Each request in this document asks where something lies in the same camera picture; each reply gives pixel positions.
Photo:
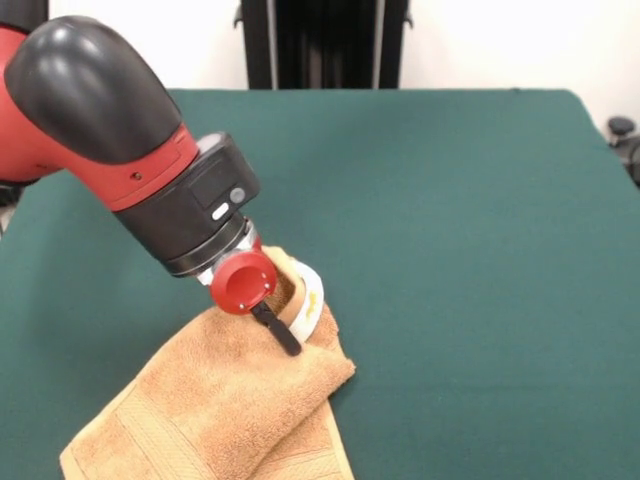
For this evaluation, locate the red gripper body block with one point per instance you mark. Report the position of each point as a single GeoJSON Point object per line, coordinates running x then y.
{"type": "Point", "coordinates": [242, 282]}

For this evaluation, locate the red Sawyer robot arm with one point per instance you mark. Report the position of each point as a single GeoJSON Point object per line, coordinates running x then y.
{"type": "Point", "coordinates": [125, 150]}

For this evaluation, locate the tan terry towel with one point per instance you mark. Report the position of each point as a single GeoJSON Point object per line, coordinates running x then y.
{"type": "Point", "coordinates": [225, 400]}

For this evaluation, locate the dark green table cloth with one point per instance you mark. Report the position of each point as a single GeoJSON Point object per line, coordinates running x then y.
{"type": "Point", "coordinates": [450, 250]}

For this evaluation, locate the black stand column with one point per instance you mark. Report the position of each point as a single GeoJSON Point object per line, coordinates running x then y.
{"type": "Point", "coordinates": [325, 45]}

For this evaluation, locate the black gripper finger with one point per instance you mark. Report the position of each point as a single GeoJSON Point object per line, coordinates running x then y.
{"type": "Point", "coordinates": [277, 332]}

